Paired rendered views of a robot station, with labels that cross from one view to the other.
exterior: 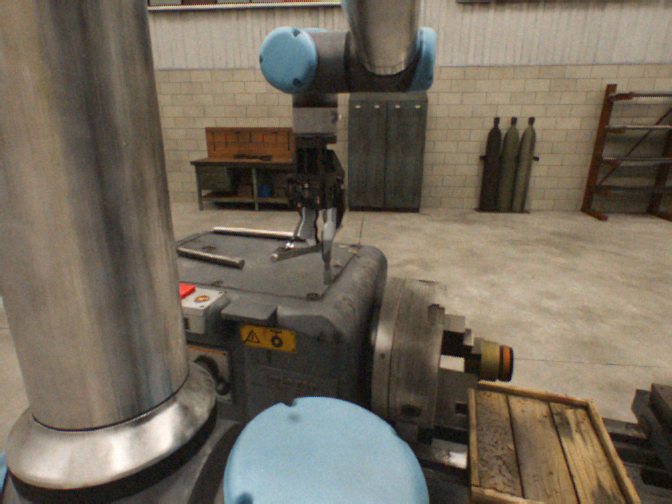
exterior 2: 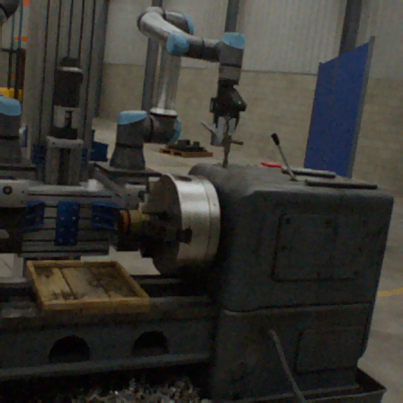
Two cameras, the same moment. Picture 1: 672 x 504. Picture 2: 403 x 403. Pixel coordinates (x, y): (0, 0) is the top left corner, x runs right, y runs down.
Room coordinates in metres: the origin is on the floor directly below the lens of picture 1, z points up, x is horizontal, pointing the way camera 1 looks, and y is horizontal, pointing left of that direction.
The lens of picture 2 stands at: (2.10, -1.29, 1.48)
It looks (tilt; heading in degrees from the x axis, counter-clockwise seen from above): 10 degrees down; 138
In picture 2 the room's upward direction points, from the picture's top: 7 degrees clockwise
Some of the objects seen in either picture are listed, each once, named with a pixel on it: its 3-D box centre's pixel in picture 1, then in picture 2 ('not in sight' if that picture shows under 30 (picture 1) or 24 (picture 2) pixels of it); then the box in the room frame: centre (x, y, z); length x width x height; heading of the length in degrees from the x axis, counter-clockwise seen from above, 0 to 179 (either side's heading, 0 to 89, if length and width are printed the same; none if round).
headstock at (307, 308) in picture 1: (254, 334); (281, 230); (0.86, 0.21, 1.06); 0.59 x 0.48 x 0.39; 73
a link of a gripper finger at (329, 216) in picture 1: (326, 232); (217, 129); (0.67, 0.02, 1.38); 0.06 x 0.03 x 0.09; 163
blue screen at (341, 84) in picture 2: not in sight; (326, 133); (-2.98, 5.57, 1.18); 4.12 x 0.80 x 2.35; 135
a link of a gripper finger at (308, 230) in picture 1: (306, 230); (227, 129); (0.69, 0.05, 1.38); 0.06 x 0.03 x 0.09; 163
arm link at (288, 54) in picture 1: (308, 63); (212, 50); (0.58, 0.04, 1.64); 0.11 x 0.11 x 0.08; 78
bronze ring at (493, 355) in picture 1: (487, 360); (132, 223); (0.72, -0.33, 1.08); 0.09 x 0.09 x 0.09; 73
